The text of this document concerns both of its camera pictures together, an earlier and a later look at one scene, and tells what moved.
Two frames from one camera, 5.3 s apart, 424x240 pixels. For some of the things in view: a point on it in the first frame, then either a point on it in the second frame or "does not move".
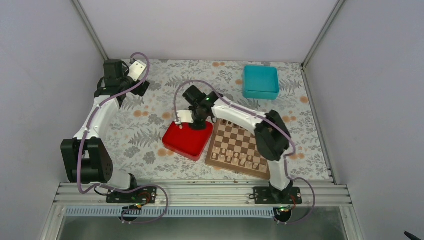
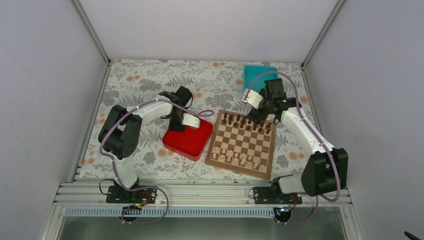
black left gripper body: x=140 y=92 -> x=172 y=125
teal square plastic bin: x=260 y=82 does not move
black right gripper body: x=202 y=125 -> x=262 y=116
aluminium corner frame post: x=79 y=8 does not move
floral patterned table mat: x=136 y=129 does not move
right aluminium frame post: x=337 y=8 does not move
